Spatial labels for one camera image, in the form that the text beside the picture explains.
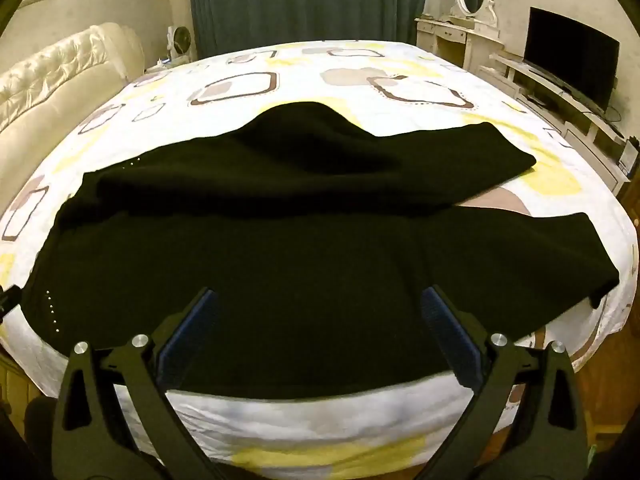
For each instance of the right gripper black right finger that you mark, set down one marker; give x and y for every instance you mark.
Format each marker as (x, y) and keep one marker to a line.
(548, 437)

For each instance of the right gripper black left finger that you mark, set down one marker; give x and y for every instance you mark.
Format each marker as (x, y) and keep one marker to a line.
(91, 439)

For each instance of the black pants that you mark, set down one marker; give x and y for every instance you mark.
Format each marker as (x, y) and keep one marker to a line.
(317, 240)

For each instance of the patterned white bed sheet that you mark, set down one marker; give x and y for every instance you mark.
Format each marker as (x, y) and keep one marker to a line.
(385, 88)

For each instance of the white tv console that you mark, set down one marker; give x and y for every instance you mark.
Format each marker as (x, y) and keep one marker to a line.
(595, 139)

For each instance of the cream tufted headboard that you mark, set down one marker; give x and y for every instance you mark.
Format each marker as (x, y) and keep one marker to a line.
(46, 96)

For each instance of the black flat television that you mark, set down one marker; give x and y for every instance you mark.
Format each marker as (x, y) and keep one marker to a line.
(577, 54)

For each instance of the white dressing table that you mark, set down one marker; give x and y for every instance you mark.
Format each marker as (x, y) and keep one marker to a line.
(464, 47)

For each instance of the small desk fan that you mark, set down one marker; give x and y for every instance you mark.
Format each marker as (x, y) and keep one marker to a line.
(179, 41)

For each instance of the dark green curtain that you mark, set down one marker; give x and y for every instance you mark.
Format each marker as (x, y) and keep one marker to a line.
(223, 26)

